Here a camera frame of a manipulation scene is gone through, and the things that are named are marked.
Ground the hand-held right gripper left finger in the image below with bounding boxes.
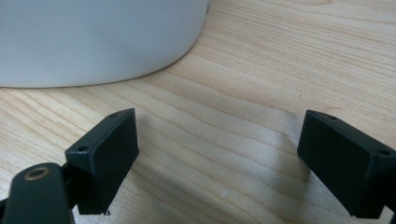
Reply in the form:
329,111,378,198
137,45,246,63
64,107,140,216

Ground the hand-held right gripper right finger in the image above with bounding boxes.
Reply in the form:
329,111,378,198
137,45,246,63
296,109,396,218

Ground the white round container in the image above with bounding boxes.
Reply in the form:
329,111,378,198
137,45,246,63
0,0,210,89

